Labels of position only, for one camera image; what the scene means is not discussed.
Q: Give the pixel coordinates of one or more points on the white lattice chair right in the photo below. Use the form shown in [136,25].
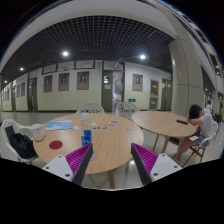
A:
[126,110]

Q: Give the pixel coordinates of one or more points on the wooden chair with white seat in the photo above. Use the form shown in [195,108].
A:
[200,150]

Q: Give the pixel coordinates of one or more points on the white pitcher jug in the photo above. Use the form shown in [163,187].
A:
[37,132]

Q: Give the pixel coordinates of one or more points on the round wooden table near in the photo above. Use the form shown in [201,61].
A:
[112,137]

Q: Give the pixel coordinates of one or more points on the clear water bottle blue label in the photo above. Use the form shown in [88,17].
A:
[85,132]

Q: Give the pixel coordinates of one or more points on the seated person white shirt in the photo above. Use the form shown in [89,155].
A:
[202,119]

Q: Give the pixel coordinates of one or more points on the clear plastic cup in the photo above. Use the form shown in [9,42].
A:
[85,116]

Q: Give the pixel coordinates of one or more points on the black bag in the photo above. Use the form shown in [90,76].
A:
[22,144]

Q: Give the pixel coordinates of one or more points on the round wooden table far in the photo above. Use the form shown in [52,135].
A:
[163,124]

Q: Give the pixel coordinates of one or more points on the blue booklet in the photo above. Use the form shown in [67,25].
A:
[59,125]

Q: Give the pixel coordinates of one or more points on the white chair with black bag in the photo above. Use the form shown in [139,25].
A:
[25,130]

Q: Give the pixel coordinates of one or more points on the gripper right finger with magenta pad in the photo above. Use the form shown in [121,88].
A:
[152,167]

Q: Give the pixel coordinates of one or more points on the red round coaster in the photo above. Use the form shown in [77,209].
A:
[55,145]

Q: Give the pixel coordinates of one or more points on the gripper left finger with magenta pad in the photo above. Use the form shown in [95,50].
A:
[71,167]

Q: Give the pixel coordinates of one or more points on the white lattice chair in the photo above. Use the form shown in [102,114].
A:
[91,108]
[126,110]

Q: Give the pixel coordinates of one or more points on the round wooden table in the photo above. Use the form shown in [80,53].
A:
[112,137]
[163,124]

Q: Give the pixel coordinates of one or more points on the white lattice chair left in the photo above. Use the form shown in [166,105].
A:
[91,108]

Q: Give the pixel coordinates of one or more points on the black phone on table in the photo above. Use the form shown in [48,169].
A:
[182,122]

